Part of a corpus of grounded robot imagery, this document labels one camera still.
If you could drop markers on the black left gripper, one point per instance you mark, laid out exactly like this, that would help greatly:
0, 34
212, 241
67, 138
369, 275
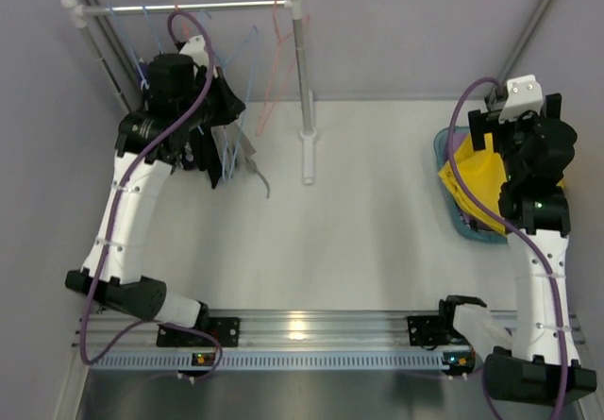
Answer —
226, 104

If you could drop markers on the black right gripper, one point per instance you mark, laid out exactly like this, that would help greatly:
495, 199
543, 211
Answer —
478, 125

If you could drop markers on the purple trousers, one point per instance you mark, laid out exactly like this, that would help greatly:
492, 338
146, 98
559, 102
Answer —
483, 174

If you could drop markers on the yellow garment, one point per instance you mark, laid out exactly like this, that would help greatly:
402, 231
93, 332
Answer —
483, 173

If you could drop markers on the blue wire hanger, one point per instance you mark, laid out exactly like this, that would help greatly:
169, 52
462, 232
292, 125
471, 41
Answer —
239, 67
125, 38
152, 28

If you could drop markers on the pink wire hanger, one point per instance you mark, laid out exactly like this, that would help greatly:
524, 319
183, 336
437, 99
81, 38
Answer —
183, 24
277, 82

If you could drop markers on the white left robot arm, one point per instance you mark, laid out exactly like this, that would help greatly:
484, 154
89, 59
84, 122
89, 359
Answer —
186, 98

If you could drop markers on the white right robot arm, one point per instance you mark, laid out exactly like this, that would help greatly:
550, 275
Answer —
508, 174

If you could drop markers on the grey beige garment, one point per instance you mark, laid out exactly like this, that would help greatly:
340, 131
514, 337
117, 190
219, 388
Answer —
236, 151

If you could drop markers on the black garment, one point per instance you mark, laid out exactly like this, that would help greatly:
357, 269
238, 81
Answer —
205, 155

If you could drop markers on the teal transparent plastic basin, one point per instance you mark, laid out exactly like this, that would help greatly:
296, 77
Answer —
465, 226

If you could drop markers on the purple white patterned garment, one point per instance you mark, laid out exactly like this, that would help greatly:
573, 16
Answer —
142, 69

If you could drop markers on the white clothes rack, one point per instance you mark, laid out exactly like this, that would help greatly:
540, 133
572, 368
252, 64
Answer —
308, 134

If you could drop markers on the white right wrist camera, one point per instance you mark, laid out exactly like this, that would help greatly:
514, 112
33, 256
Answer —
519, 95

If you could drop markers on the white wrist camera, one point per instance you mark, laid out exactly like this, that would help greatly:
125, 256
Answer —
519, 95
196, 49

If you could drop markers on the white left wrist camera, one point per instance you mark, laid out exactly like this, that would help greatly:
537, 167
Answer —
196, 49

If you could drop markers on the aluminium mounting rail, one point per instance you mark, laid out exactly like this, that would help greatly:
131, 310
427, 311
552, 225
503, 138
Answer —
281, 341

